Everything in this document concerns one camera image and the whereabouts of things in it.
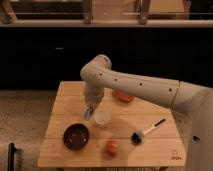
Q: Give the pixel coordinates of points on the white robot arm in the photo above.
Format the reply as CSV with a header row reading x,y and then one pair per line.
x,y
190,99

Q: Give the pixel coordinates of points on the orange fruit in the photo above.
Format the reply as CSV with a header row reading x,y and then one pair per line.
x,y
111,148

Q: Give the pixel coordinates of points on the purple bowl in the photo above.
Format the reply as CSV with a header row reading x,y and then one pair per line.
x,y
76,136

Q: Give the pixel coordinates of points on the grey blue towel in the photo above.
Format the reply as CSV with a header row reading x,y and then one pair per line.
x,y
88,113

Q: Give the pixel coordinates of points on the orange bowl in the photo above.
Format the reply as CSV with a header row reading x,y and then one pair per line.
x,y
122,96

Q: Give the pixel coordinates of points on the wooden railing shelf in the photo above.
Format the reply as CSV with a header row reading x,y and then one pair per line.
x,y
106,13

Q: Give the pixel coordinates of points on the wooden table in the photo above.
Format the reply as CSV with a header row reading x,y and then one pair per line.
x,y
161,147

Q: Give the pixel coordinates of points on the white cup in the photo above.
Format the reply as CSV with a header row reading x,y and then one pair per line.
x,y
102,118

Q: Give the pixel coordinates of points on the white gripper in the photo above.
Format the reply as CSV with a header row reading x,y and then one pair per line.
x,y
93,96

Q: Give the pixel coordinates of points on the black and white dish brush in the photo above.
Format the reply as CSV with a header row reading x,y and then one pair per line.
x,y
138,136

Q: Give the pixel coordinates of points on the black handle on floor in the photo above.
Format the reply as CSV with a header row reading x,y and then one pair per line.
x,y
11,152

